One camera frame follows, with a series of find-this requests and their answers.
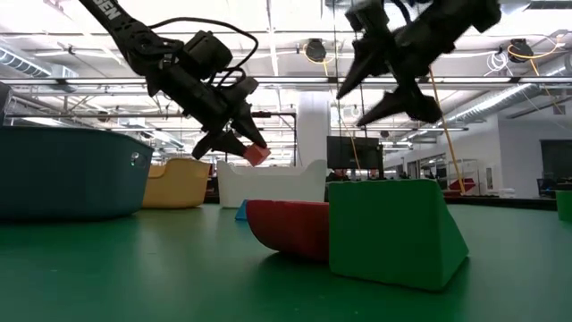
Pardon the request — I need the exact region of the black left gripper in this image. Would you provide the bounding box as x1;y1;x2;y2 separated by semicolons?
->
146;56;269;161

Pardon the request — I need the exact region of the white building column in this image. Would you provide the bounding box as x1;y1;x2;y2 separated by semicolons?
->
296;91;332;165

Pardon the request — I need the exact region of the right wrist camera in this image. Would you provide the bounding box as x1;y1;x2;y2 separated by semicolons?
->
344;0;392;39

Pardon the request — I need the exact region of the green wedge block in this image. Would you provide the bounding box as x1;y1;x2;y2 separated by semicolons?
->
328;178;470;292

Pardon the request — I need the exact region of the black gantry frame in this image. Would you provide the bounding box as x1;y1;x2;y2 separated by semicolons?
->
248;111;298;167

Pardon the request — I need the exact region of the white plastic bin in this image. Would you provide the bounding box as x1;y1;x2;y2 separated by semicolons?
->
216;159;328;209

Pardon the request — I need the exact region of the black monitor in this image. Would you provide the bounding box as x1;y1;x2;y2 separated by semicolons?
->
325;135;384;171

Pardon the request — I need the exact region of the yellow hanging cable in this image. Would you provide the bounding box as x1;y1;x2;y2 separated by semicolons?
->
426;66;467;196

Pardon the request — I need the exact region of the black ceiling cable reel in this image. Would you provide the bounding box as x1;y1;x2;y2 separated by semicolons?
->
305;38;328;64
507;38;536;64

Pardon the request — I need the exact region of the pink half-round block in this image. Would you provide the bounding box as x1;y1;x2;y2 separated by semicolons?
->
245;199;331;264

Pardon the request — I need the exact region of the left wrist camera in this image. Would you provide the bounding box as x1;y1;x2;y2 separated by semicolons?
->
181;30;234;76

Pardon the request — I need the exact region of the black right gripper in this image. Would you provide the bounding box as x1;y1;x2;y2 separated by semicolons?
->
335;12;458;128

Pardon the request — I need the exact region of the green cylinder block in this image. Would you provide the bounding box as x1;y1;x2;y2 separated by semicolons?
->
555;190;572;224

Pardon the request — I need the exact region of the pink cube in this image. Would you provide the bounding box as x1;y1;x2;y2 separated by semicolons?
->
242;142;273;168

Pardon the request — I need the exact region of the teal plastic bin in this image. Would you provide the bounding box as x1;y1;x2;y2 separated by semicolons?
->
0;126;155;221

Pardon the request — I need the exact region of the silver ventilation duct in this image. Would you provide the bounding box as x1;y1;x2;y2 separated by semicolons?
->
440;82;572;129

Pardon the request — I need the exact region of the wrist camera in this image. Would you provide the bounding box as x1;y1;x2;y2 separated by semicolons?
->
181;30;234;76
344;0;392;39

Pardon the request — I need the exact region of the orange plastic bin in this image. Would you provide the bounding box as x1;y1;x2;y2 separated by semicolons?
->
141;157;212;210

